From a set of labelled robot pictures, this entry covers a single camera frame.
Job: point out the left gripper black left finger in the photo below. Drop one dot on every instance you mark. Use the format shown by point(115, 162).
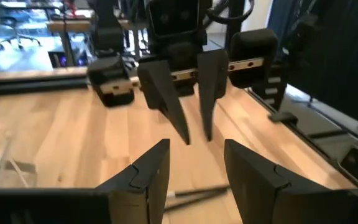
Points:
point(148, 174)

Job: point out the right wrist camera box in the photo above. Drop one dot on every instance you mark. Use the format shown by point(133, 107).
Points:
point(172, 17)

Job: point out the dark curtain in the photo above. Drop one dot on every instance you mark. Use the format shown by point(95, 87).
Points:
point(337, 62)

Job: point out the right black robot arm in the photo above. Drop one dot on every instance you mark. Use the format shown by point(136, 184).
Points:
point(109, 34)

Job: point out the thin black makeup brush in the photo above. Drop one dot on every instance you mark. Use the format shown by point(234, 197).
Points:
point(194, 200)
point(204, 188)

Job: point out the black computer case purple lights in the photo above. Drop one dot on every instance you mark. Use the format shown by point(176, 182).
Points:
point(67, 59)

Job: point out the wooden background table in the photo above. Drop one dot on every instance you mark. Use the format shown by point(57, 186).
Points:
point(73, 26)

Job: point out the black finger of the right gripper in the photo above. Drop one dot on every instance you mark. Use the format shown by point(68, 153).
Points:
point(160, 87)
point(211, 81)

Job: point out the table-level camera box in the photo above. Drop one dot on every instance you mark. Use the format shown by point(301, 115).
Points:
point(357, 163)

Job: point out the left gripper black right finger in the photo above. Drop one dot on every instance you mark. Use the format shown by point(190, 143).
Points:
point(253, 180)

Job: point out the black table frame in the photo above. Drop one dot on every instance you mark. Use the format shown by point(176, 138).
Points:
point(26, 85)

